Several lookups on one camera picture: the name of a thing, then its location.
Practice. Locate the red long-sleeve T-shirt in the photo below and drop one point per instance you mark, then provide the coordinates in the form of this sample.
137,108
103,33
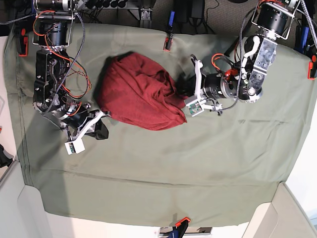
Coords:
138,91

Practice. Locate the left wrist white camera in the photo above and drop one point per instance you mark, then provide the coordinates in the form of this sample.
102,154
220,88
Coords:
194,106

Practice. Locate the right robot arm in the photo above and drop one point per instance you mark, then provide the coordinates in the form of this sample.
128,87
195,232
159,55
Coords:
52,33

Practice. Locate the orange black clamp top right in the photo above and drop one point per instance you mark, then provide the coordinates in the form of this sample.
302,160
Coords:
312,68

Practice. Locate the wrist white camera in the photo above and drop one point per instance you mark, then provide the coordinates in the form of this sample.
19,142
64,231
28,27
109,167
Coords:
194,106
76,146

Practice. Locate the orange black clamp bottom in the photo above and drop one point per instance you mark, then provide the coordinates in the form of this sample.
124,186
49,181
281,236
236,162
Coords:
180,228

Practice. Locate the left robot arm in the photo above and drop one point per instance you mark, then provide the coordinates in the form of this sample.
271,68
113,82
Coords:
242,80

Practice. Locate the orange black clamp top left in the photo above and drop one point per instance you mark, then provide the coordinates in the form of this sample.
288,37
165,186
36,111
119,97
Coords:
21,42

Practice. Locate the black power adapter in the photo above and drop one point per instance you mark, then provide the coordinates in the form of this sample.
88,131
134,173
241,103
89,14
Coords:
186,9

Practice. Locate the orange black clamp top middle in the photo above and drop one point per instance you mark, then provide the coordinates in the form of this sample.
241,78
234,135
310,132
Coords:
169,38

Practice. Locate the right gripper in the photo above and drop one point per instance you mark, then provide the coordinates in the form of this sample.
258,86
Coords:
73,118

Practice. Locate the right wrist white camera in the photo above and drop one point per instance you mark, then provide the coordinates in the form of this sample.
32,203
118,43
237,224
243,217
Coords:
76,146

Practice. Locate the metal table leg bracket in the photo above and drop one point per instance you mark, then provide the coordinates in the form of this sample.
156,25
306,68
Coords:
146,18

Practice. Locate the black object left edge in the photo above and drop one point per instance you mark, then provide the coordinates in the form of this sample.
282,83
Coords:
4,160

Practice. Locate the orange black clamp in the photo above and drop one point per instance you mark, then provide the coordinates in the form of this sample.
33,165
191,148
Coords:
21,42
169,38
312,68
180,228

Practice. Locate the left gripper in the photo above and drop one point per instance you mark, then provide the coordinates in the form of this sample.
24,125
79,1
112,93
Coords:
209,88

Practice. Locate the green table cloth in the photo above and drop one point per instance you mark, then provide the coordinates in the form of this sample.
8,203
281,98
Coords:
216,170

